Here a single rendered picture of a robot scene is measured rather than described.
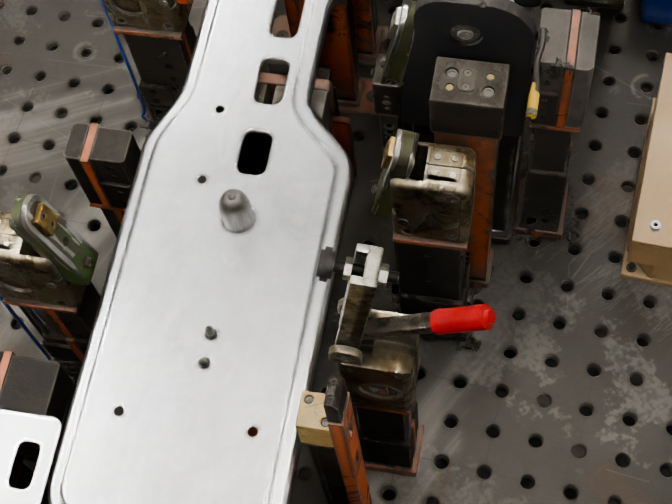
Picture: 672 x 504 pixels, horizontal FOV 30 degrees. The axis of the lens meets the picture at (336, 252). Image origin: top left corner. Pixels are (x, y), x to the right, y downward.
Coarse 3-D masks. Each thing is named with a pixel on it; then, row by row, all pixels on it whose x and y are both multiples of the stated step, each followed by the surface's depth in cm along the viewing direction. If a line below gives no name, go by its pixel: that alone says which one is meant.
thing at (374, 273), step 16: (320, 256) 99; (368, 256) 99; (320, 272) 99; (336, 272) 100; (352, 272) 100; (368, 272) 99; (384, 272) 100; (352, 288) 99; (368, 288) 99; (352, 304) 102; (368, 304) 102; (352, 320) 106; (336, 336) 111; (352, 336) 109
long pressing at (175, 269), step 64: (256, 0) 137; (320, 0) 136; (192, 64) 135; (256, 64) 134; (192, 128) 131; (256, 128) 130; (320, 128) 129; (192, 192) 128; (256, 192) 127; (320, 192) 126; (128, 256) 125; (192, 256) 125; (256, 256) 124; (128, 320) 122; (192, 320) 122; (256, 320) 121; (320, 320) 120; (128, 384) 119; (192, 384) 119; (256, 384) 118; (64, 448) 117; (128, 448) 117; (192, 448) 116; (256, 448) 116
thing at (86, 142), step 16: (80, 128) 133; (96, 128) 133; (112, 128) 133; (80, 144) 132; (96, 144) 132; (112, 144) 132; (128, 144) 132; (80, 160) 131; (96, 160) 131; (112, 160) 131; (128, 160) 132; (80, 176) 135; (96, 176) 135; (112, 176) 134; (128, 176) 134; (96, 192) 138; (112, 192) 137; (128, 192) 136; (112, 208) 141; (112, 224) 147
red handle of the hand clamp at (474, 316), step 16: (480, 304) 105; (368, 320) 111; (384, 320) 110; (400, 320) 109; (416, 320) 108; (432, 320) 106; (448, 320) 105; (464, 320) 104; (480, 320) 103; (368, 336) 111; (384, 336) 111
